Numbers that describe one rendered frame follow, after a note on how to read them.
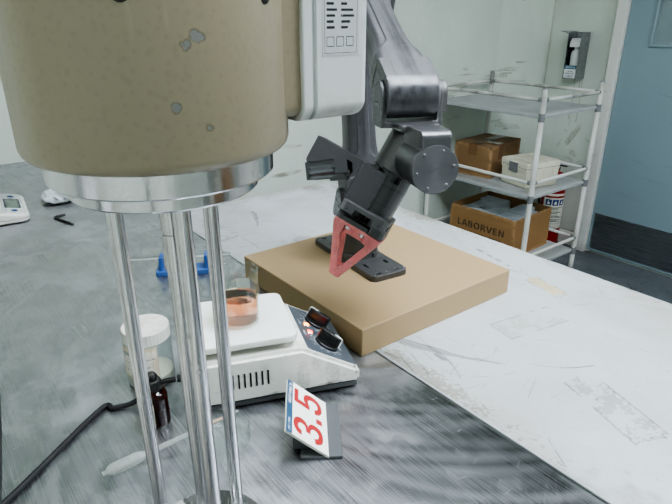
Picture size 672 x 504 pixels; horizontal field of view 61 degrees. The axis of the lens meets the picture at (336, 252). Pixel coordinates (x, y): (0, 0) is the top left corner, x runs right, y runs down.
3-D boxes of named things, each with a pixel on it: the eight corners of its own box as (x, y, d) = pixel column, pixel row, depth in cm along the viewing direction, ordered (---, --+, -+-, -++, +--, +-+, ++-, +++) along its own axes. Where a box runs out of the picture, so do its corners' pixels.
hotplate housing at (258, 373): (331, 336, 84) (331, 287, 81) (360, 387, 72) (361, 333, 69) (176, 360, 78) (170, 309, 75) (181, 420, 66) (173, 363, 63)
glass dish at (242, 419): (222, 417, 67) (221, 402, 66) (261, 432, 65) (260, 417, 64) (191, 446, 63) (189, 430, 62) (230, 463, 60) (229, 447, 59)
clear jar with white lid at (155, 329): (142, 363, 77) (134, 311, 74) (183, 367, 76) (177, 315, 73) (119, 389, 72) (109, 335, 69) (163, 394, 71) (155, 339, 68)
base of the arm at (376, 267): (374, 237, 88) (410, 229, 91) (312, 203, 103) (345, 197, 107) (373, 283, 91) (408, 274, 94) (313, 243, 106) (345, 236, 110)
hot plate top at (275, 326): (279, 297, 78) (278, 291, 78) (299, 341, 68) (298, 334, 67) (190, 309, 75) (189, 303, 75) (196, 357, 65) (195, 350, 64)
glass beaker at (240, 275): (214, 317, 72) (209, 258, 69) (255, 309, 74) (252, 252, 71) (224, 340, 67) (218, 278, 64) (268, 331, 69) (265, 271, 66)
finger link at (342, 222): (307, 264, 73) (342, 201, 71) (319, 257, 80) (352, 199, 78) (352, 291, 73) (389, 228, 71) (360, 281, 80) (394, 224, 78)
